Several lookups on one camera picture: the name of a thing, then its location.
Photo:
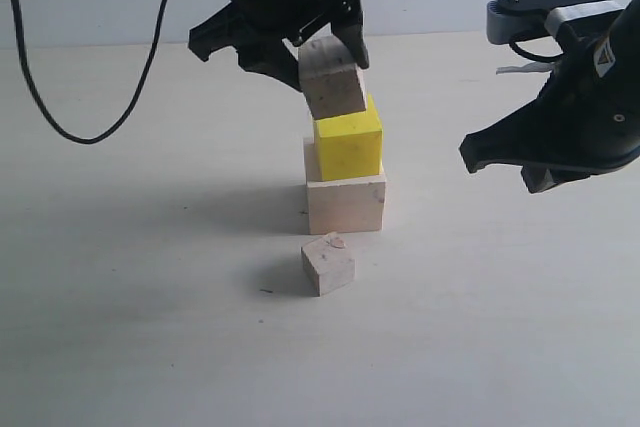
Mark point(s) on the large wooden block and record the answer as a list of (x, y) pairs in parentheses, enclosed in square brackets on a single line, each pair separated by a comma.
[(347, 205)]

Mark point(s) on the small wooden cube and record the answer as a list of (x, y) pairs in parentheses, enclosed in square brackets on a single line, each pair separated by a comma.
[(330, 79), (328, 263)]

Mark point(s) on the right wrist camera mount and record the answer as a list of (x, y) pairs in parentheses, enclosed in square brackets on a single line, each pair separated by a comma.
[(513, 22)]

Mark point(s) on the yellow cube block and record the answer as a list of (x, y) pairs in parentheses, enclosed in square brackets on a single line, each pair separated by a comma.
[(350, 146)]

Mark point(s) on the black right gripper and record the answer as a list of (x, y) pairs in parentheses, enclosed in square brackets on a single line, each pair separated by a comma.
[(586, 118)]

